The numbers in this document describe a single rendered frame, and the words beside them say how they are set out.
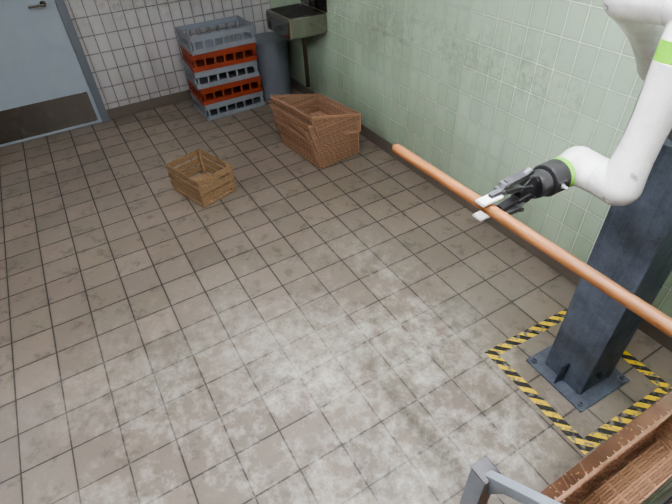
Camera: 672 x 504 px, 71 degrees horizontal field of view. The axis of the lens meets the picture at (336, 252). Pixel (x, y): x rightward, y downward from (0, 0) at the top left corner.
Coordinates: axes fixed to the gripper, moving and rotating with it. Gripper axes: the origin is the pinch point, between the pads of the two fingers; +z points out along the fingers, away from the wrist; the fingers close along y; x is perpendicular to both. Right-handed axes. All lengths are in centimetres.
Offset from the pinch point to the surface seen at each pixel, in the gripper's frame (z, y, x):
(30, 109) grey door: 116, 93, 417
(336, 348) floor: 13, 120, 63
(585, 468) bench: -3, 62, -48
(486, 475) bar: 38, 24, -44
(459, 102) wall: -124, 52, 137
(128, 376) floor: 107, 119, 104
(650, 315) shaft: 1.2, -0.7, -44.0
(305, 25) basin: -104, 38, 300
